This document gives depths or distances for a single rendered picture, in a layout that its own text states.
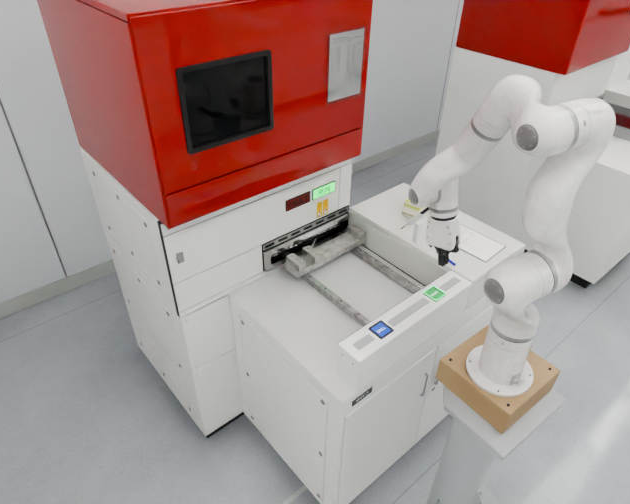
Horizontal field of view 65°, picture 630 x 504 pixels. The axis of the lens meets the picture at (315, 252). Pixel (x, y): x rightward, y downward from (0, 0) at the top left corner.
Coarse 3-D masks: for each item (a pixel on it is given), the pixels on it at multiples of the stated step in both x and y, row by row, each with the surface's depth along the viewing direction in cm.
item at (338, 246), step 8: (336, 240) 203; (344, 240) 203; (352, 240) 203; (360, 240) 203; (320, 248) 198; (328, 248) 198; (336, 248) 198; (344, 248) 198; (352, 248) 202; (304, 256) 194; (328, 256) 194; (336, 256) 197; (288, 264) 190; (312, 264) 190; (320, 264) 193; (296, 272) 186; (304, 272) 188
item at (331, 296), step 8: (304, 280) 191; (312, 280) 187; (320, 288) 184; (328, 296) 182; (336, 296) 180; (336, 304) 180; (344, 304) 176; (352, 312) 173; (360, 320) 171; (368, 320) 170
